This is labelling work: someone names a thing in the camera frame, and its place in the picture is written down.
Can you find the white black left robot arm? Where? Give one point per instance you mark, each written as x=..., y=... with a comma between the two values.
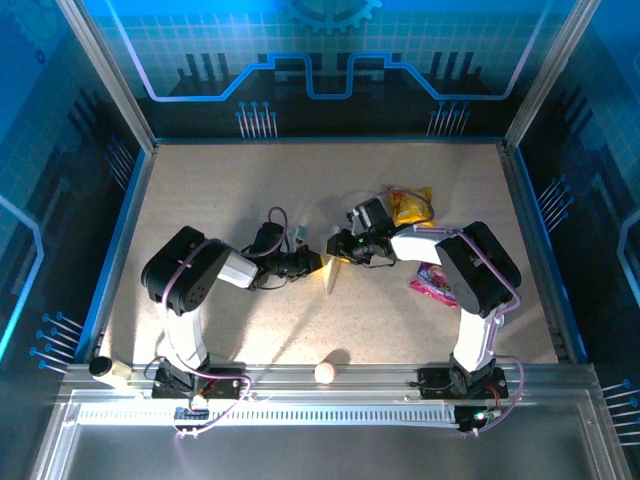
x=185, y=270

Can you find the yellow snack packet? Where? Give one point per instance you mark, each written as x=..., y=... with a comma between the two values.
x=407, y=207

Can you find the pink purple candy packet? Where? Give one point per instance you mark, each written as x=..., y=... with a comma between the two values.
x=432, y=285

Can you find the small pink ball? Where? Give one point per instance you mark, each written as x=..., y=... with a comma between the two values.
x=325, y=374

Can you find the small black connector board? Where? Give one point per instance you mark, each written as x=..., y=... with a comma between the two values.
x=192, y=413

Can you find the grey metal panel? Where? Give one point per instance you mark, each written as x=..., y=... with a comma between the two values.
x=320, y=455

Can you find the cream roll with black cap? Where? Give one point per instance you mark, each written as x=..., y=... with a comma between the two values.
x=117, y=374

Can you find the black controller with green LED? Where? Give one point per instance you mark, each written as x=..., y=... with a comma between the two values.
x=472, y=420

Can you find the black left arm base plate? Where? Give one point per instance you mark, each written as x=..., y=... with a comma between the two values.
x=225, y=382

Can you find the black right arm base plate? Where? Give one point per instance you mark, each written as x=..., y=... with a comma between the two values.
x=435, y=385

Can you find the aluminium side rail blue edge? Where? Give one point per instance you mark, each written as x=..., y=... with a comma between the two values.
x=120, y=250
x=537, y=250

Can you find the aluminium frame post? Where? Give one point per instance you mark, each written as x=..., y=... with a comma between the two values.
x=107, y=80
x=550, y=75

